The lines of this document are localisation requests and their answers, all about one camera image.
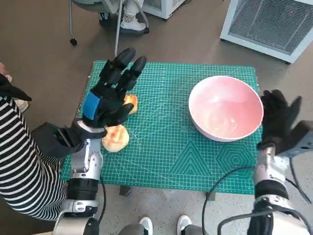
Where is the left robot hand blue tape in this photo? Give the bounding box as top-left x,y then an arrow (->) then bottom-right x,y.
82,47 -> 147,129

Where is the brown upholstered seat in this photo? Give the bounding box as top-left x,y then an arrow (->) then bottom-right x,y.
0,195 -> 59,235

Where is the grey office chair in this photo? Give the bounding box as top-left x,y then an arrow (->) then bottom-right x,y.
68,0 -> 150,61

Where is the round toy bread bun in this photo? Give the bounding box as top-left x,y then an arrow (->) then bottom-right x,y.
101,125 -> 130,154

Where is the green cutting mat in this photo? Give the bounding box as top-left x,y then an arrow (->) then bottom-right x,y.
60,60 -> 260,195

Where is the left black wrist camera box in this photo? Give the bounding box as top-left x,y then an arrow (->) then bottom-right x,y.
31,123 -> 86,158

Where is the seated person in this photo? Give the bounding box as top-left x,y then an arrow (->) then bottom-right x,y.
99,0 -> 150,35

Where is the right black wrist camera box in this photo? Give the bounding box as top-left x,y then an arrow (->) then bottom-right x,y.
275,120 -> 313,157

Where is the person's hand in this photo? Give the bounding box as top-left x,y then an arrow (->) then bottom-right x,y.
0,62 -> 13,83

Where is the person in striped clothing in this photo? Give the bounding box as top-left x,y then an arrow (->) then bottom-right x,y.
0,73 -> 69,221

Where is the pink bowl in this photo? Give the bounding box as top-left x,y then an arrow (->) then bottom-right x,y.
188,75 -> 264,142

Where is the small white cabinet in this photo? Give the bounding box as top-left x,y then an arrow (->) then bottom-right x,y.
141,0 -> 189,20

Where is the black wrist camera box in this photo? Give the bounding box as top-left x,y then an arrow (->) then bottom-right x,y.
275,120 -> 313,157
31,123 -> 86,158

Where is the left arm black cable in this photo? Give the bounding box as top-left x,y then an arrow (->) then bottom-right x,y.
99,181 -> 108,223

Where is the long striped toy bread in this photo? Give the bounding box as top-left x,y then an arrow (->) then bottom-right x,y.
122,94 -> 139,115

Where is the right robot hand black glove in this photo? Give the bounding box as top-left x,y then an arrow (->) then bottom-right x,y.
256,89 -> 303,155

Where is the large white mesh cabinet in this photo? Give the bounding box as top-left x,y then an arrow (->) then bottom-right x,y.
220,0 -> 313,64

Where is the grey leg with white foot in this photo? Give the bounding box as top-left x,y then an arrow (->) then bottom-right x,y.
117,216 -> 155,235
177,214 -> 208,235

